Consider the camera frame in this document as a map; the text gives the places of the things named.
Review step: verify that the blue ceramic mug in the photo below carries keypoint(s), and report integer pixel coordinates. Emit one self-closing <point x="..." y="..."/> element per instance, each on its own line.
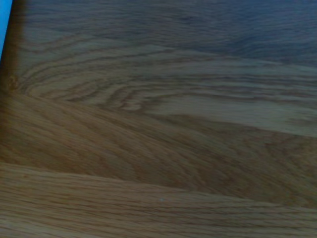
<point x="3" y="22"/>

